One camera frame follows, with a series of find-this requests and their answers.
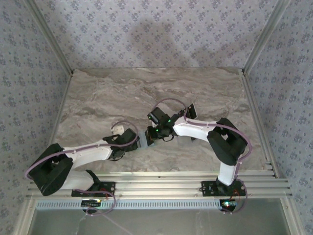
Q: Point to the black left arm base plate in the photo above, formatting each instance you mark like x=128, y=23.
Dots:
x=107, y=187

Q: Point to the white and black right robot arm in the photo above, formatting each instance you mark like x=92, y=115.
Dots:
x=193, y=132

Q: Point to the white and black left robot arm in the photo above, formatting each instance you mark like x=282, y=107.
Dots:
x=90, y=153

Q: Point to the small circuit board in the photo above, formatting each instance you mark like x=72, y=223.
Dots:
x=91, y=203
x=227, y=204

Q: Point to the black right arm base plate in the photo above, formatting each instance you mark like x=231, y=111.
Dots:
x=207, y=188

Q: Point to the aluminium frame leg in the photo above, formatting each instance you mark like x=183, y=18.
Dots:
x=291, y=218
x=24, y=220

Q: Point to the aluminium table side rail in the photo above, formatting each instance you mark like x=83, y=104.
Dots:
x=258, y=122
x=60, y=110

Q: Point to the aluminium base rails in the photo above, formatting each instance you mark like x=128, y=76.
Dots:
x=159, y=186

